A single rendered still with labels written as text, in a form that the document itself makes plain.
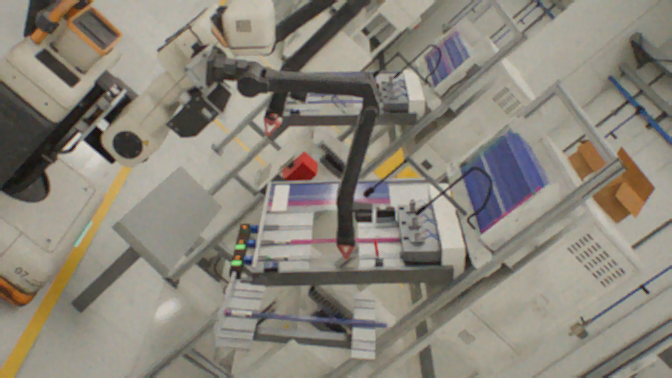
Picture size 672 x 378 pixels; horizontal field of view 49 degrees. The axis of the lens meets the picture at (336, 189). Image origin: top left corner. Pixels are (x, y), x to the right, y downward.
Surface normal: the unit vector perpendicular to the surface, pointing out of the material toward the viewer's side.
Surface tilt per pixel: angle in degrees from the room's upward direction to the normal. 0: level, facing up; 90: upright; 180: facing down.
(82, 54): 92
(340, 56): 90
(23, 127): 90
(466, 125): 90
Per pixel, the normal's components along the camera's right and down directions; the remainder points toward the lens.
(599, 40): 0.00, 0.47
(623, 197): 0.49, -0.03
